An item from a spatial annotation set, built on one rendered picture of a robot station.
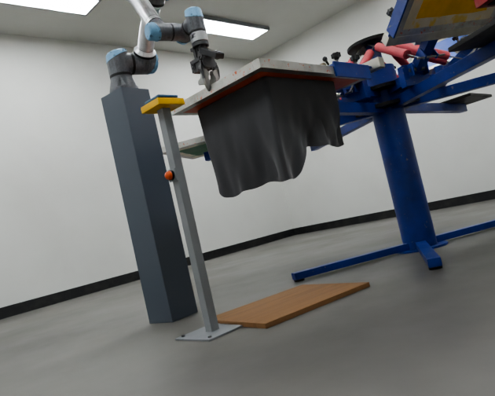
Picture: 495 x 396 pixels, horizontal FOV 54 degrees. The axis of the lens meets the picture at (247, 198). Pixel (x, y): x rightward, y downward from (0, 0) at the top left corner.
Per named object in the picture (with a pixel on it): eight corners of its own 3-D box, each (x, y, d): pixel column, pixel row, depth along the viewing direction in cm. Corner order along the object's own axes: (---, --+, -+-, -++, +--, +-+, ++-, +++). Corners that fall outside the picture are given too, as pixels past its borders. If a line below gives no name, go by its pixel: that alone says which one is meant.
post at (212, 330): (209, 342, 179) (153, 91, 183) (175, 340, 195) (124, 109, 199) (251, 323, 195) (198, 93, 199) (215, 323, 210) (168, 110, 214)
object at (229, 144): (288, 181, 191) (263, 75, 193) (215, 201, 223) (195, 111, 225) (293, 180, 193) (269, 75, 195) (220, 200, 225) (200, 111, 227)
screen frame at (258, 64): (261, 67, 182) (258, 57, 182) (171, 115, 223) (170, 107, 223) (370, 77, 237) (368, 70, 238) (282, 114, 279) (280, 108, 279)
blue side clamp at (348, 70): (337, 75, 215) (333, 60, 215) (328, 79, 219) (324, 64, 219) (372, 78, 236) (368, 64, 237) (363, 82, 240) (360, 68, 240)
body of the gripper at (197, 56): (206, 75, 212) (199, 49, 213) (218, 68, 206) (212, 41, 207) (192, 75, 207) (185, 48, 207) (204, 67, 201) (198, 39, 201)
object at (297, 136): (291, 178, 192) (267, 75, 194) (284, 181, 195) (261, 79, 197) (354, 168, 225) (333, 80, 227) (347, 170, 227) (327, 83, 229)
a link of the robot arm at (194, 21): (196, 14, 213) (204, 5, 206) (201, 38, 213) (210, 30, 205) (180, 14, 209) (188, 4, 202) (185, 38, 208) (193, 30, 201)
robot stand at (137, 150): (149, 324, 249) (100, 98, 254) (174, 313, 263) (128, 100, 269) (172, 322, 238) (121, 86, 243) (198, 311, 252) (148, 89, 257)
